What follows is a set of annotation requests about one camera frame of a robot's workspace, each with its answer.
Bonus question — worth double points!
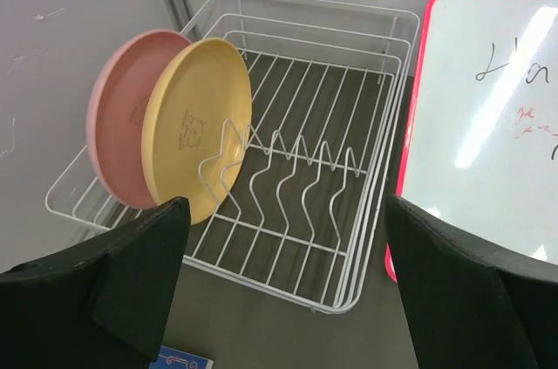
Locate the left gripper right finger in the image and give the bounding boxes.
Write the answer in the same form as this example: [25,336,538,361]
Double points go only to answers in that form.
[384,195,557,368]

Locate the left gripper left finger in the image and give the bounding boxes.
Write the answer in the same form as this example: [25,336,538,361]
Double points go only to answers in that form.
[1,197,191,368]

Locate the blue sunset cover book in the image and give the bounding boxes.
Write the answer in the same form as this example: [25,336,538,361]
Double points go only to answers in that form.
[149,346,214,369]

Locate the red framed whiteboard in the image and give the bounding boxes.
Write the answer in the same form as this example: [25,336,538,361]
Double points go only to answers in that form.
[396,0,557,263]

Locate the yellow plate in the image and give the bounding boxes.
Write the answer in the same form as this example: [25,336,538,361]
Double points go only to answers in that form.
[141,38,252,224]

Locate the pink plate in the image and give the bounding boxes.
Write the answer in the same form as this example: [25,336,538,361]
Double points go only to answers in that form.
[86,29,191,209]

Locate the white wire dish rack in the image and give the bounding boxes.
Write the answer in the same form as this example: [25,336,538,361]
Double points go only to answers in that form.
[44,0,420,314]

